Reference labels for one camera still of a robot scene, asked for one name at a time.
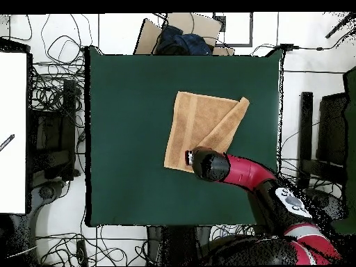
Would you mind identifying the tan terry towel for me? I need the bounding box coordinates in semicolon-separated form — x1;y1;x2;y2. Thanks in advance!
163;90;250;173

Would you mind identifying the dark green table cloth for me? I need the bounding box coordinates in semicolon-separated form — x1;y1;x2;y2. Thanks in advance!
84;45;285;228

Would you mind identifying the dark blue garment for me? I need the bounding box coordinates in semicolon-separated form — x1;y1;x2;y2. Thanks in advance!
154;24;213;56

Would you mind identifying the black chair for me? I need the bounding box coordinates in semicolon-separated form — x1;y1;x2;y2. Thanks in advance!
29;79;82;181
296;91;348;191

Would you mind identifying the brown cardboard box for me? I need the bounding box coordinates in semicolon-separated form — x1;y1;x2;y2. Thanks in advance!
133;12;236;56

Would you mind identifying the black power strip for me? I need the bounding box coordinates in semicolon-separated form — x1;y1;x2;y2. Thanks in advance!
75;239;89;267

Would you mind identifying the grey office chair base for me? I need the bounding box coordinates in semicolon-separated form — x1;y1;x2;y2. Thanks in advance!
30;179;70;220
305;188;349;223

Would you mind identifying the green cloth over furniture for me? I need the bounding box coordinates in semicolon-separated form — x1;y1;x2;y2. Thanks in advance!
329;65;356;235

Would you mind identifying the black strip with white marks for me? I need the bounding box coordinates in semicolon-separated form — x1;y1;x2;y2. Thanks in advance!
0;133;15;152

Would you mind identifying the white desk top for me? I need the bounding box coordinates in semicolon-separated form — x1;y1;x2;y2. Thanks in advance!
0;51;28;214

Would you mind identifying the black tripod leg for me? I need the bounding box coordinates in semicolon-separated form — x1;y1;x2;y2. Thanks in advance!
324;12;356;39

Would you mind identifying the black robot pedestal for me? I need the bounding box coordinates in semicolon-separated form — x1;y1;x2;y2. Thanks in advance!
146;225;212;266

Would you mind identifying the black cable tangle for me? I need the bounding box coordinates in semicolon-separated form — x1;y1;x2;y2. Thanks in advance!
35;232;148;266
30;13;87;129

